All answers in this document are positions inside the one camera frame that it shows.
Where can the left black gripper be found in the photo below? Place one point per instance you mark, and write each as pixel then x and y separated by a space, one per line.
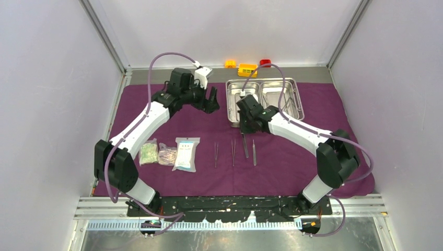
pixel 208 105

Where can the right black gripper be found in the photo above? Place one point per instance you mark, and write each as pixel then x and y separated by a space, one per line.
pixel 243 128

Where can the steel surgical forceps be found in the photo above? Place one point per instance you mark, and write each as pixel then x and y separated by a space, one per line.
pixel 288 105

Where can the steel tweezers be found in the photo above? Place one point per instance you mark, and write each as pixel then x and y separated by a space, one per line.
pixel 215 154
pixel 233 151

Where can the steel instrument tray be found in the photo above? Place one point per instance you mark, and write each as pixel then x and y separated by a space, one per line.
pixel 267 91

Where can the white sterile pouch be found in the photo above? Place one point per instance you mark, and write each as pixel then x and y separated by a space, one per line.
pixel 186 151

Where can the orange yellow toy block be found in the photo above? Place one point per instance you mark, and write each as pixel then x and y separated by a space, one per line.
pixel 246 70

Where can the purple cloth wrap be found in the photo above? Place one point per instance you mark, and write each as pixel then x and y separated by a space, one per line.
pixel 283 168

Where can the pink clear packet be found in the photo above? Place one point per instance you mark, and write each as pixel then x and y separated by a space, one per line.
pixel 167 155

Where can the green packet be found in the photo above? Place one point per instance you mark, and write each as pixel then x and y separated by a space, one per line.
pixel 148 153

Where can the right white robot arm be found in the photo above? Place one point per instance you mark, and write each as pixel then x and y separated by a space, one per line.
pixel 336 157

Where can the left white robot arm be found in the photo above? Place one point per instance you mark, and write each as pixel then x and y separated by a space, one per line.
pixel 114 159

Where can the small orange block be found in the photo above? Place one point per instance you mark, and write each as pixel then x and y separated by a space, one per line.
pixel 230 64

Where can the red block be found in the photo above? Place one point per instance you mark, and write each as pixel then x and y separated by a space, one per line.
pixel 265 63

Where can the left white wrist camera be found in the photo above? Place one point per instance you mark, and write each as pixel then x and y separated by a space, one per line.
pixel 202 74

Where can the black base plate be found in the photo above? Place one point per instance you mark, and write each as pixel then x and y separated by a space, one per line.
pixel 231 209

